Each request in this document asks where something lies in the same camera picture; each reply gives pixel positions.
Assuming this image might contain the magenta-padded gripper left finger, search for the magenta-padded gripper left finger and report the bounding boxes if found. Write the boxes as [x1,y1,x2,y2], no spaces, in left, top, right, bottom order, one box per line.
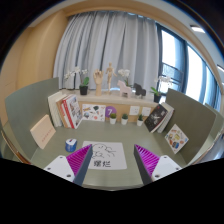
[43,144,94,187]

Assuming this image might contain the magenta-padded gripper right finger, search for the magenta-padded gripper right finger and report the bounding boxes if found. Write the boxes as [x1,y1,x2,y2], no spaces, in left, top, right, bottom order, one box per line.
[133,143,183,186]

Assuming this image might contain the blue and white computer mouse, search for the blue and white computer mouse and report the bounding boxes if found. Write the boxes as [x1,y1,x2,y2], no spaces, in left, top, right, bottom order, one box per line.
[65,138,78,153]

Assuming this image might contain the white mouse pad with drawing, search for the white mouse pad with drawing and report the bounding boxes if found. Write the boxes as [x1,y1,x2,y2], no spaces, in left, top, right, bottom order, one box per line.
[81,140,128,171]

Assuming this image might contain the colourful illustrated book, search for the colourful illustrated book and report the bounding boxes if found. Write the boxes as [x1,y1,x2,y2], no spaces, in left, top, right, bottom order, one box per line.
[164,123,190,155]

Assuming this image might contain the beige thin book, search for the beige thin book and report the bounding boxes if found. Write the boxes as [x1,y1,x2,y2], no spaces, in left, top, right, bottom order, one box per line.
[29,114,57,150]

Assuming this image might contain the black-covered book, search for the black-covered book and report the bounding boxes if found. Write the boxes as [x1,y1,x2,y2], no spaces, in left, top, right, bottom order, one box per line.
[143,103,169,133]

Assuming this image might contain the small succulent in white pot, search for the small succulent in white pot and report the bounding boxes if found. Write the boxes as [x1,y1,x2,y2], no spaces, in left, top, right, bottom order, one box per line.
[136,114,145,127]
[109,112,118,125]
[120,113,129,126]

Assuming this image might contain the brown-covered book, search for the brown-covered book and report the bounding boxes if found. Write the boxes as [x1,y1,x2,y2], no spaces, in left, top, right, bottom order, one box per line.
[55,96,69,129]

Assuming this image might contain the book with picture cover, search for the book with picture cover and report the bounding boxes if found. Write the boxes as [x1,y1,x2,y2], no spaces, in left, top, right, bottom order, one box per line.
[64,94,83,130]

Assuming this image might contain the green desk partition panel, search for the green desk partition panel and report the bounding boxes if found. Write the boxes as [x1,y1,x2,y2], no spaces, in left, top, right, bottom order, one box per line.
[4,77,61,161]
[165,88,218,164]

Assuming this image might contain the thick white book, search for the thick white book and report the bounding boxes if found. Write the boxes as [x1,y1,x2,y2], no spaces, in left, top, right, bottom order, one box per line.
[47,91,68,128]

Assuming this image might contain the white card with stickers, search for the white card with stickers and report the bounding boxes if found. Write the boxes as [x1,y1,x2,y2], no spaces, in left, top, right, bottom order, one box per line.
[81,103,107,122]

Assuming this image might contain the white orchid in black pot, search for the white orchid in black pot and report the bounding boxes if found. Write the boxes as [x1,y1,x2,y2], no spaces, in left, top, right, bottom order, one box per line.
[63,66,91,96]
[149,75,174,104]

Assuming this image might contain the round purple number sign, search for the round purple number sign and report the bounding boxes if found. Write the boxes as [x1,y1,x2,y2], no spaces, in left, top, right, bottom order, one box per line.
[105,105,118,118]

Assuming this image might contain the black wooden horse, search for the black wooden horse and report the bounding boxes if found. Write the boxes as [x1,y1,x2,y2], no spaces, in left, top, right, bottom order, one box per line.
[133,82,147,98]

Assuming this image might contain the pink wooden horse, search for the pink wooden horse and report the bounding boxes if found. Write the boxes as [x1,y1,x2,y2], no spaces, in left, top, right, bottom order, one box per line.
[116,79,133,99]

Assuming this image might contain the wooden hand model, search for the wooden hand model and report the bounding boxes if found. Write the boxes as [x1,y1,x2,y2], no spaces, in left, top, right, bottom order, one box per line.
[92,69,104,97]

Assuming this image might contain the white orchid plant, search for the white orchid plant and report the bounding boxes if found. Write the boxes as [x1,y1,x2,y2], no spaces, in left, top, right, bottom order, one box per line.
[117,68,132,88]

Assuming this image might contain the dark-framed window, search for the dark-framed window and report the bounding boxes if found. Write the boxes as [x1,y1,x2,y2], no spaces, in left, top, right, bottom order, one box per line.
[156,24,224,111]

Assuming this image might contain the wooden artist mannequin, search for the wooden artist mannequin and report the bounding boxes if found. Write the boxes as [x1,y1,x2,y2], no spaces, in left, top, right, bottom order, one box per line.
[105,62,118,94]

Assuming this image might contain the ceiling light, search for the ceiling light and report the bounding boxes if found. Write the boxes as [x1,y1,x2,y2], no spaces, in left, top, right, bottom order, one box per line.
[190,25,206,34]

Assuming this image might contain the white wall socket plate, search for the white wall socket plate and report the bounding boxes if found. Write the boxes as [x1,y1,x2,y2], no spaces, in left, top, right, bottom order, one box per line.
[129,105,141,116]
[141,106,152,117]

